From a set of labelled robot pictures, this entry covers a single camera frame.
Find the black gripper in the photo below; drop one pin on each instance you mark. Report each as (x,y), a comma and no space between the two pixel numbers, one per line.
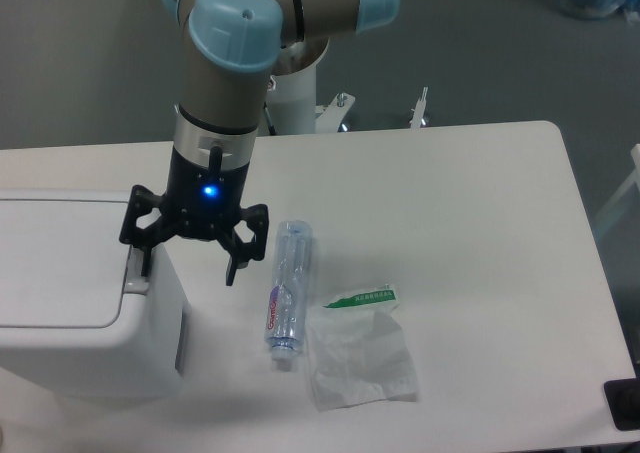
(198,204)

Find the white plastic trash can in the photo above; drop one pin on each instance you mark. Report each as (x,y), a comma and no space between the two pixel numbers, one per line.
(83,314)

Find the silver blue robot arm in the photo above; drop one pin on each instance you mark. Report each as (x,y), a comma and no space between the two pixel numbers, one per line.
(230,50)

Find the clear plastic water bottle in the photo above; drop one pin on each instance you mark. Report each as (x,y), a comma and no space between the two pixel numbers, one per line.
(287,304)

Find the crumpled clear plastic bag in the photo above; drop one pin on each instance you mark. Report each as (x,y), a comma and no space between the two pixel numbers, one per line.
(357,351)

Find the white furniture edge at right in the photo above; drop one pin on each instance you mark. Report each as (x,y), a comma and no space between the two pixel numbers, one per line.
(619,203)

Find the black device at table edge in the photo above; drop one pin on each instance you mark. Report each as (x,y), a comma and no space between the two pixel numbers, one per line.
(623,400)

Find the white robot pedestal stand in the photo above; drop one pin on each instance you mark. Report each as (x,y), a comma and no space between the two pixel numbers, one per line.
(290,107)

